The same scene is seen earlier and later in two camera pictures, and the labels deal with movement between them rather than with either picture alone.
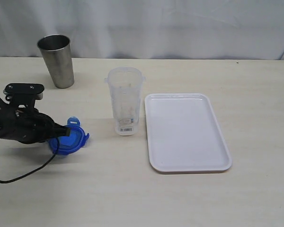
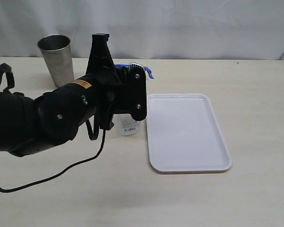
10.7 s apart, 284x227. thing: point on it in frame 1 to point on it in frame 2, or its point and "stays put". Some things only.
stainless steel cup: [56, 49] stays put
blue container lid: [63, 146] to [147, 69]
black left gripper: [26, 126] to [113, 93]
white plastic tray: [184, 135] stays put
